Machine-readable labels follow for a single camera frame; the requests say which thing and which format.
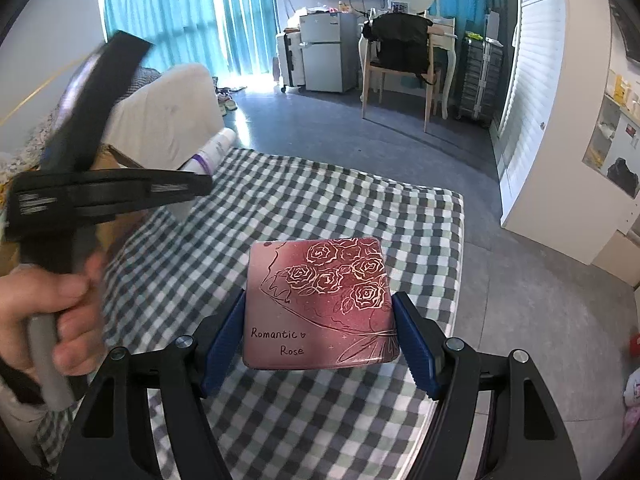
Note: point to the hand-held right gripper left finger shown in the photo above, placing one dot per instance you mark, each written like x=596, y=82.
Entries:
x=225, y=345

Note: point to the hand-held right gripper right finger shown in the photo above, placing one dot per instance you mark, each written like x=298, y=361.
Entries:
x=415, y=340

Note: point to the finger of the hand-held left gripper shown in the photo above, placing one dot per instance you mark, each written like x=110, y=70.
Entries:
x=117, y=67
x=62, y=125

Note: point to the brown cardboard box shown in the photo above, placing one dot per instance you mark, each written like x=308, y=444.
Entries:
x=112, y=159

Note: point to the pink rose print case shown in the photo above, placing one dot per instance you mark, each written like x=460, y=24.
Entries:
x=320, y=300

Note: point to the person's left hand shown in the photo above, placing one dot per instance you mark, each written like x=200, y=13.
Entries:
x=30, y=295

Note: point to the grey striped pillow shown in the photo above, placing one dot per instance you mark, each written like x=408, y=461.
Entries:
x=145, y=76

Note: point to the floral pillow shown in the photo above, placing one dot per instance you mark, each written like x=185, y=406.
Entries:
x=25, y=152

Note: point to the bed with white sheet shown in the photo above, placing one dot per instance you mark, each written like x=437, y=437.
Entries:
x=170, y=110

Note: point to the wide blue curtain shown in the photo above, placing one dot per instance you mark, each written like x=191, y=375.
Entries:
x=160, y=10

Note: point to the pair of shoes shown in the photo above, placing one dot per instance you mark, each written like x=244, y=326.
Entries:
x=227, y=102

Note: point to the white bottle purple band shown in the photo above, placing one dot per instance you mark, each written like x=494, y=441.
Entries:
x=212, y=152

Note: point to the narrow blue curtain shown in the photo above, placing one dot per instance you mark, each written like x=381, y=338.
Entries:
x=250, y=15

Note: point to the green checked tablecloth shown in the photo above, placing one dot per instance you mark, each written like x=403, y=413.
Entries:
x=325, y=200

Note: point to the white suitcase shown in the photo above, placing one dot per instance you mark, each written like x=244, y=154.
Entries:
x=290, y=62

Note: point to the small grey fridge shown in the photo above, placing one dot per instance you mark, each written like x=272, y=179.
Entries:
x=327, y=55

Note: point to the red box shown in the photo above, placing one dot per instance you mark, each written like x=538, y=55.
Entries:
x=634, y=342

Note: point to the pink white packet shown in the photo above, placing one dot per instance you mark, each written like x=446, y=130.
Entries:
x=632, y=395

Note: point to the wooden chair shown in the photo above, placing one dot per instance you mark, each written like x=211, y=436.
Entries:
x=372, y=80

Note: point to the black bag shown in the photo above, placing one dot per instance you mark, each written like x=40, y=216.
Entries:
x=622, y=172

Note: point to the white louvred wardrobe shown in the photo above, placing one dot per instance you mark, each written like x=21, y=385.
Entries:
x=550, y=110

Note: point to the silver ribbed suitcase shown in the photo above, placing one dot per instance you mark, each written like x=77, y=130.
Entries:
x=480, y=80

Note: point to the black jacket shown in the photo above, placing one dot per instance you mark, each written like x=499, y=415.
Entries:
x=400, y=40

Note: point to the white dressing desk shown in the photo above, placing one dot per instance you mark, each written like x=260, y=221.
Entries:
x=447, y=35

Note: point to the yellow box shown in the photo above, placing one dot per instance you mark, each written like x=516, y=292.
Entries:
x=620, y=90

